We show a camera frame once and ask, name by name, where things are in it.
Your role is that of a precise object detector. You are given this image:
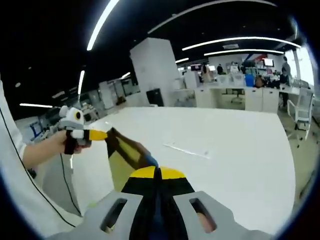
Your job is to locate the person's white shirt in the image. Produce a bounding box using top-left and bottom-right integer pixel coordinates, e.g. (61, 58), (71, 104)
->
(0, 74), (86, 233)

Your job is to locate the white square pillar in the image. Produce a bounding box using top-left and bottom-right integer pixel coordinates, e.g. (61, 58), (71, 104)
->
(129, 37), (181, 107)

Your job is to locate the yellow blue grey garment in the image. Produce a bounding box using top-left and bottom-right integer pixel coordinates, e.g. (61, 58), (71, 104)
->
(106, 126), (164, 240)

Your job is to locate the person's left hand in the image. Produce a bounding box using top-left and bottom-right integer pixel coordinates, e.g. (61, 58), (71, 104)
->
(46, 129), (85, 155)

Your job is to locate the thin black cable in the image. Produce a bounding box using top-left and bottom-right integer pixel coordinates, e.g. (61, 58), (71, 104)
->
(0, 107), (76, 228)
(59, 152), (82, 217)

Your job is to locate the white office chair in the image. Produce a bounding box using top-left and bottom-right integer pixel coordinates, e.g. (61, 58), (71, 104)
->
(286, 87), (315, 148)

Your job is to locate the white cabinet row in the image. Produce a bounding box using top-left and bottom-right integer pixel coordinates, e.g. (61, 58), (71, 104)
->
(172, 86), (281, 112)

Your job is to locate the grey table side panel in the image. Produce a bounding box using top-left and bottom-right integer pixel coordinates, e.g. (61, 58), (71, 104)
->
(41, 153), (82, 217)

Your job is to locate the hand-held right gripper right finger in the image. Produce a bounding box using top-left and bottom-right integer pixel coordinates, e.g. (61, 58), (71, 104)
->
(157, 165), (275, 240)

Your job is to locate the black box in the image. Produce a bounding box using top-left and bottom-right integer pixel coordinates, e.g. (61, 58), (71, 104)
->
(146, 88), (165, 107)

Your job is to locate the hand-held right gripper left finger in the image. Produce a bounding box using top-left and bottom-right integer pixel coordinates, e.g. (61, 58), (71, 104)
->
(46, 165), (161, 240)

